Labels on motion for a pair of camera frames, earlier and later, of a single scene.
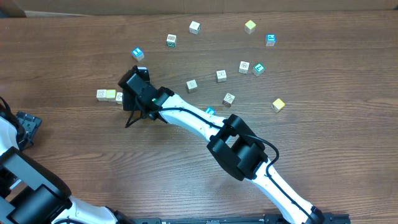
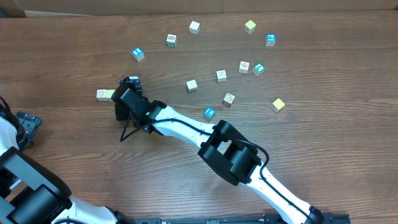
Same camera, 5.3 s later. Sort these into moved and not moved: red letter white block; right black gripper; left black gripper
Moved: right black gripper
Not moved: left black gripper; red letter white block
